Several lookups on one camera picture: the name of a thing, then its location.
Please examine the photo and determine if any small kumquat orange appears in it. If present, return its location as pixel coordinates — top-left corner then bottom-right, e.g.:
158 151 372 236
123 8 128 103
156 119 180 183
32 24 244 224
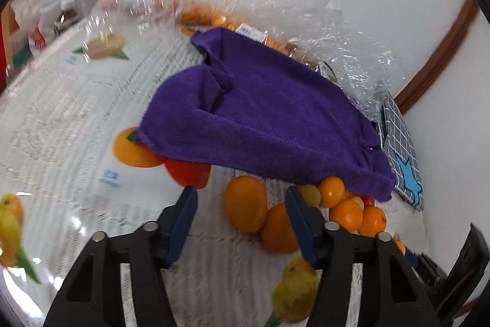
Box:
317 176 345 208

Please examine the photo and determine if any yellow-green small fruit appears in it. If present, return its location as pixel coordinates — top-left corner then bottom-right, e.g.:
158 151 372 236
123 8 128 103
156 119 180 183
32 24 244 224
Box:
299 184 322 207

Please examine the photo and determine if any red cherry tomato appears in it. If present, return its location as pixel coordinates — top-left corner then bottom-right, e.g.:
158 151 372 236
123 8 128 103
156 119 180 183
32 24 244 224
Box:
361 196 375 207

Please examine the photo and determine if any clear plastic fruit bag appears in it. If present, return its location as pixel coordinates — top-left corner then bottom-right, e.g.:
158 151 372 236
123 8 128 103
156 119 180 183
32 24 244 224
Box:
177 0 405 121

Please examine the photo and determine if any small mandarin orange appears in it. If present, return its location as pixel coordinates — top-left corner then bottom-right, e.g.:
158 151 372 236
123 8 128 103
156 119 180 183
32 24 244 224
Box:
329 196 364 232

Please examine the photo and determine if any grey checked star cushion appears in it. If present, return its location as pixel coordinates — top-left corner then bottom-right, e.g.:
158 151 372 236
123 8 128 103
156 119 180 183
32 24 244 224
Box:
375 91 424 212

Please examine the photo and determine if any dark glass bottle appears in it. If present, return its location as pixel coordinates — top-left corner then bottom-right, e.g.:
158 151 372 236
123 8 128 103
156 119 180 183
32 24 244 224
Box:
54 0 80 35

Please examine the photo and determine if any brown wooden door frame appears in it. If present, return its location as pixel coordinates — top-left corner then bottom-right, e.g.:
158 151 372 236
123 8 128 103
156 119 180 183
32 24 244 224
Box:
395 0 480 115

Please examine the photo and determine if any medium tangerine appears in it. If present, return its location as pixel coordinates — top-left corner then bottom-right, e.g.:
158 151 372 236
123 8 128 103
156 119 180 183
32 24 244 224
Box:
358 207 387 237

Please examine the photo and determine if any rough round orange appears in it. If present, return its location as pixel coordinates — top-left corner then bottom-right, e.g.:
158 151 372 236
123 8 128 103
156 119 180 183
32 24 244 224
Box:
260 203 299 254

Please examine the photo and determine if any smooth oval orange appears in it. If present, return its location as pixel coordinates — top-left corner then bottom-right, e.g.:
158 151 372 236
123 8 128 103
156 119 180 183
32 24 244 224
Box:
223 176 267 233

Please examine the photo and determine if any purple towel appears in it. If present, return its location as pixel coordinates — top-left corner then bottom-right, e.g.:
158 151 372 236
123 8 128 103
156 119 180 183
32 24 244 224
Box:
138 28 395 202

